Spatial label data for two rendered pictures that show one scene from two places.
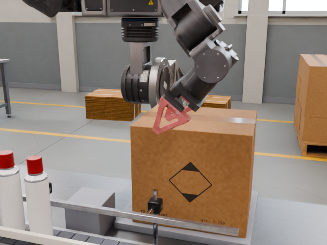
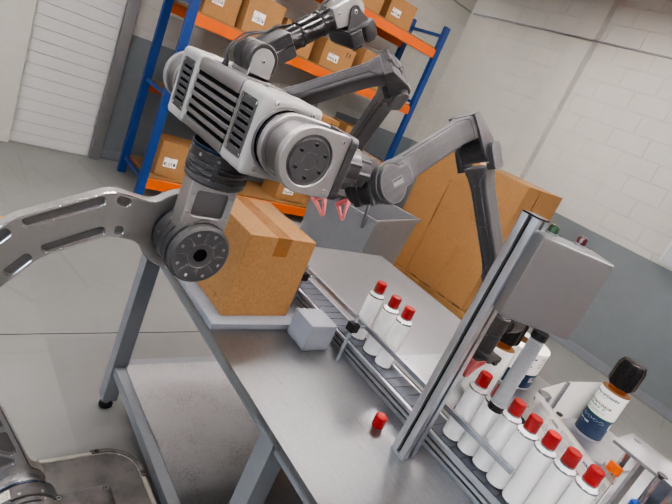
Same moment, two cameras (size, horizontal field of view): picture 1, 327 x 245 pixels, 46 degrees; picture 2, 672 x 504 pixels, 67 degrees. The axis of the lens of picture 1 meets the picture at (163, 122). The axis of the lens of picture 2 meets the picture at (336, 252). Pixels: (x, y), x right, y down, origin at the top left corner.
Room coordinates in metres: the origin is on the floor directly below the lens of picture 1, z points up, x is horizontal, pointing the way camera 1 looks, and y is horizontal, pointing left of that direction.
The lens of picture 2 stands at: (2.19, 0.88, 1.60)
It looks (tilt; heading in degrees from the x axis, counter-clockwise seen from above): 18 degrees down; 209
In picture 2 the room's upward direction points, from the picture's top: 24 degrees clockwise
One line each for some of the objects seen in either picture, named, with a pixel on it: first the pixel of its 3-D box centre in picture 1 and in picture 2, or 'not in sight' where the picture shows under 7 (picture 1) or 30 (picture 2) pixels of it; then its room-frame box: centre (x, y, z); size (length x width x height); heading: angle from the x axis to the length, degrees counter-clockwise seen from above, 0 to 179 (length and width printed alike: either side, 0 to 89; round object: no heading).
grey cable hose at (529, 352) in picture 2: not in sight; (517, 371); (1.05, 0.77, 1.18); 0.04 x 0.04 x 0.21
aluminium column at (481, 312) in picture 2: not in sight; (463, 344); (1.05, 0.65, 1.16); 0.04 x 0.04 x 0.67; 73
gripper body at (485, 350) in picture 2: not in sight; (485, 341); (0.84, 0.65, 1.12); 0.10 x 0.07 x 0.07; 74
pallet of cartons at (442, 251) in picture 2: not in sight; (465, 232); (-2.87, -0.68, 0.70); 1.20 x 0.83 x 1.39; 80
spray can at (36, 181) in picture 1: (38, 199); (369, 310); (0.79, 0.28, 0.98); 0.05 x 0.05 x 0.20
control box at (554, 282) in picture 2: not in sight; (546, 281); (1.01, 0.72, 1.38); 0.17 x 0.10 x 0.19; 128
